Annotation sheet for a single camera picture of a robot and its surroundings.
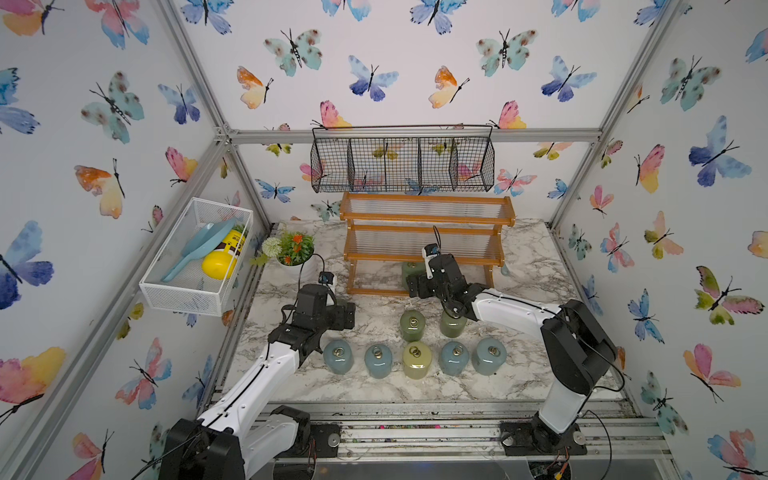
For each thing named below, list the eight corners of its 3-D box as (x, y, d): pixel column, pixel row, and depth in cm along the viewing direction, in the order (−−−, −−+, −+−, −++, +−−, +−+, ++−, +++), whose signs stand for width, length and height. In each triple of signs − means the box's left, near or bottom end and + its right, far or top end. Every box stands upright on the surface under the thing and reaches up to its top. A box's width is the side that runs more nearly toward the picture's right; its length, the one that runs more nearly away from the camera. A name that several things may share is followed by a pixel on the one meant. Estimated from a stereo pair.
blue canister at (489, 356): (473, 375, 86) (481, 363, 79) (470, 352, 90) (476, 338, 83) (499, 375, 86) (509, 363, 79) (494, 352, 90) (503, 338, 83)
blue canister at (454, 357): (440, 375, 86) (444, 364, 79) (438, 353, 90) (442, 341, 84) (465, 375, 86) (471, 364, 79) (462, 353, 90) (467, 341, 84)
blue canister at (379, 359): (367, 378, 86) (364, 367, 79) (368, 356, 90) (366, 344, 83) (392, 378, 85) (391, 367, 79) (392, 356, 90) (392, 344, 83)
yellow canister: (403, 379, 85) (404, 367, 78) (403, 354, 90) (403, 341, 82) (430, 379, 85) (433, 367, 78) (428, 354, 90) (431, 341, 82)
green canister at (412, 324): (400, 342, 92) (400, 330, 85) (400, 322, 96) (400, 309, 90) (424, 342, 92) (426, 330, 85) (422, 322, 96) (424, 309, 90)
